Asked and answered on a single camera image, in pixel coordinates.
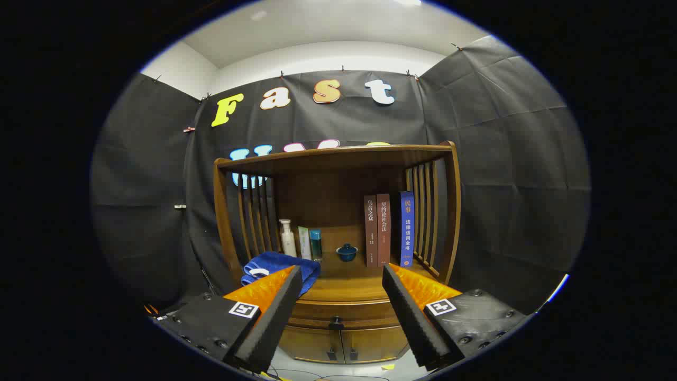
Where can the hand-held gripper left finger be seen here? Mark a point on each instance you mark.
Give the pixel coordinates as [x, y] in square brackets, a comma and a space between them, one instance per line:
[275, 317]

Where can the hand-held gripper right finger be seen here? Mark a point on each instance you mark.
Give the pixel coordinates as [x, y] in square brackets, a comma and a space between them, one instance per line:
[410, 312]

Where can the wooden drawer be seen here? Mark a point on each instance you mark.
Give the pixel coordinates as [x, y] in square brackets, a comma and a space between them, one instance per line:
[362, 312]

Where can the wooden cabinet door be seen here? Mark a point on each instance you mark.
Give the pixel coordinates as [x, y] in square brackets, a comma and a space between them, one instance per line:
[309, 344]
[373, 344]

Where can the wooden countertop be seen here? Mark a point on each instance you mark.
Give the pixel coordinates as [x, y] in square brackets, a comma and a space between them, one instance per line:
[344, 280]

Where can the wooden cabinet with slatted shelf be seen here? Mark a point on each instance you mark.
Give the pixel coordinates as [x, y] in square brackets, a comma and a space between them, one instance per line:
[328, 196]

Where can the blue folded towel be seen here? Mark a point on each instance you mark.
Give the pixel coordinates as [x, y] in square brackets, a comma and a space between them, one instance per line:
[285, 262]

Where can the white lotion bottle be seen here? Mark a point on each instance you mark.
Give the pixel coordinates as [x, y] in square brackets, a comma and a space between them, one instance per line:
[288, 241]

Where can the blue book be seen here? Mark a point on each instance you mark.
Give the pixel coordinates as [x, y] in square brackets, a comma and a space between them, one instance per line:
[407, 233]

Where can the white and green tube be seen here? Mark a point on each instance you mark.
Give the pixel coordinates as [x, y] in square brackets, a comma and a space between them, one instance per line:
[304, 243]

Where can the teal bottle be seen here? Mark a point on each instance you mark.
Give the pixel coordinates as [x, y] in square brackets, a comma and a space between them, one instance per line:
[316, 246]

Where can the reddish brown book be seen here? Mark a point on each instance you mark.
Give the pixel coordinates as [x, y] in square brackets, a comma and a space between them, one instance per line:
[383, 233]

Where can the dark blue lidded teacup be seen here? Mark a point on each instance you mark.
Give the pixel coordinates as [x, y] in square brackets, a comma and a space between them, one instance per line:
[347, 254]

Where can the dark brown book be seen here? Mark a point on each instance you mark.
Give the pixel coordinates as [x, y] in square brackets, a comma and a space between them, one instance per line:
[371, 233]

